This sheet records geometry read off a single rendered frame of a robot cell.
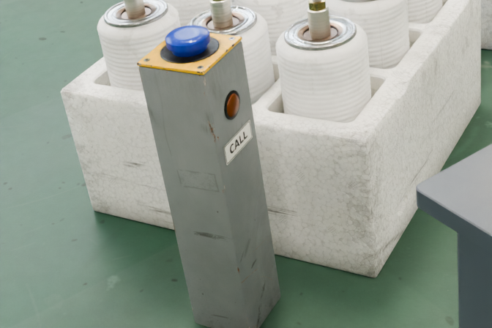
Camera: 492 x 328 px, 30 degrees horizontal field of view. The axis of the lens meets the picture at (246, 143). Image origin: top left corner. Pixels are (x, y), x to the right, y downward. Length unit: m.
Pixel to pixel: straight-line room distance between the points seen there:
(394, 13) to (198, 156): 0.32
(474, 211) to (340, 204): 0.37
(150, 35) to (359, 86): 0.25
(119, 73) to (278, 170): 0.23
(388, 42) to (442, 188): 0.43
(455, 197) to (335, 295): 0.40
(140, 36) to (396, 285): 0.39
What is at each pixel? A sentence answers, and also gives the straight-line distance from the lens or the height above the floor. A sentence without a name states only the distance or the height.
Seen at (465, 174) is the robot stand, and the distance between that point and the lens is 0.65.
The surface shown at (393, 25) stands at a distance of 1.04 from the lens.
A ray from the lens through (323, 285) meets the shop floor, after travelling 1.02.
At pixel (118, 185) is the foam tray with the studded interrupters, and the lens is 1.14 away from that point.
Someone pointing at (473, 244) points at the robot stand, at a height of 0.27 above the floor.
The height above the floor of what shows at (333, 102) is 0.19.
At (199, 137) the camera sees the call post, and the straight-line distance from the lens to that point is 0.82.
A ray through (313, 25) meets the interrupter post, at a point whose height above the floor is 0.27.
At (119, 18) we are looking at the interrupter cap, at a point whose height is 0.25.
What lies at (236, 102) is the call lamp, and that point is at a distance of 0.83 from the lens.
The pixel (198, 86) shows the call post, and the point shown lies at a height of 0.30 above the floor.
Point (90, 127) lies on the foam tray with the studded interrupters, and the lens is 1.11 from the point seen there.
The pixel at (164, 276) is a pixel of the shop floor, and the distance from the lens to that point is 1.07.
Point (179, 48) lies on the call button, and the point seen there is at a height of 0.33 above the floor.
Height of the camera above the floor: 0.67
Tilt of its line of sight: 32 degrees down
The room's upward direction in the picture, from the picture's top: 9 degrees counter-clockwise
